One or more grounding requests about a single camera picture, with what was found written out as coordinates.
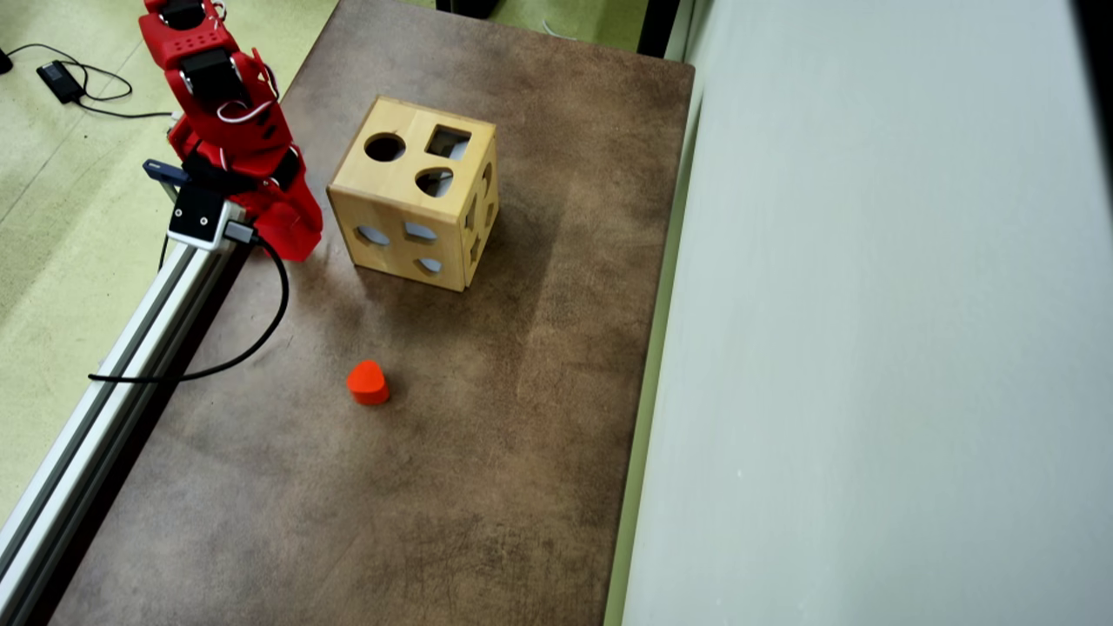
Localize wooden shape sorter box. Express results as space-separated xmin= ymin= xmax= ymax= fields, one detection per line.
xmin=327 ymin=96 xmax=501 ymax=293

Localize orange rounded triangle block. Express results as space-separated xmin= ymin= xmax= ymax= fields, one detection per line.
xmin=346 ymin=359 xmax=390 ymax=406

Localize black power adapter cable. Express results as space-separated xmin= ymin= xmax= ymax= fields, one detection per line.
xmin=0 ymin=42 xmax=175 ymax=119

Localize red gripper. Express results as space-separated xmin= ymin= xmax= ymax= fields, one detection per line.
xmin=170 ymin=100 xmax=324 ymax=231

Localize aluminium profile rail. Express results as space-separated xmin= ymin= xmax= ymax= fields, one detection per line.
xmin=0 ymin=235 xmax=253 ymax=626

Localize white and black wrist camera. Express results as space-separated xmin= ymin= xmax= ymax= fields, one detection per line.
xmin=168 ymin=183 xmax=246 ymax=253

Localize black camera usb cable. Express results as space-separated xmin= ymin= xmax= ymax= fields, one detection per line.
xmin=88 ymin=222 xmax=290 ymax=384

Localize dark vertical post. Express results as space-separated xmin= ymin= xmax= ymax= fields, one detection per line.
xmin=637 ymin=0 xmax=682 ymax=59

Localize black power adapter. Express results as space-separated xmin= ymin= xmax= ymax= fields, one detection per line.
xmin=37 ymin=61 xmax=86 ymax=105

